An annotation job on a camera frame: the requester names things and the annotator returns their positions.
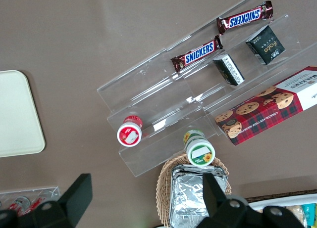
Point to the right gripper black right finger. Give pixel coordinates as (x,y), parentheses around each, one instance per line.
(218,205)

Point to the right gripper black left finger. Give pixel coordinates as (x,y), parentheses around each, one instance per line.
(71,203)

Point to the oval light wicker basket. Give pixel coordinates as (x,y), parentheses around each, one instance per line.
(163,188)

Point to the dark brown woven tray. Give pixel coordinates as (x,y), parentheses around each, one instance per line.
(284,194)

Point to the white rectangular snack tray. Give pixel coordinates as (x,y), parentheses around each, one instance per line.
(297,200)

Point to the beige plastic serving tray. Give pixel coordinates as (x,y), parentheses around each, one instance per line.
(17,114)

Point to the aluminium foil container stack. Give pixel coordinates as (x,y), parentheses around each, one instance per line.
(185,196)

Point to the red cola bottle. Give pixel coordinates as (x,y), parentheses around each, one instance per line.
(18,204)
(37,202)

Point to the clear acrylic bottle rack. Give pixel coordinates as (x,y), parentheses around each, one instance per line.
(37,191)

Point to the green lid white cup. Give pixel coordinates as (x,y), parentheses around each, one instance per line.
(199,151)

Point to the clear bag rice crackers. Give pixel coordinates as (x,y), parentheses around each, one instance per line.
(294,209)

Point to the red lid white cup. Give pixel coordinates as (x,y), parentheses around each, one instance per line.
(129,135)

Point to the teal snack pack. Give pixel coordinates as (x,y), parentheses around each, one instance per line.
(310,214)

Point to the red tartan cookie box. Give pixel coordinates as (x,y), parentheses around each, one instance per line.
(260,114)

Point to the clear acrylic step shelf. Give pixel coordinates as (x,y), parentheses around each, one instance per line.
(148,89)

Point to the small black carton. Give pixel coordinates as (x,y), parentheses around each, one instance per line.
(229,69)
(266,46)

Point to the brown Snickers bar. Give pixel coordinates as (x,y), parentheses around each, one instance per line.
(196,53)
(245,17)

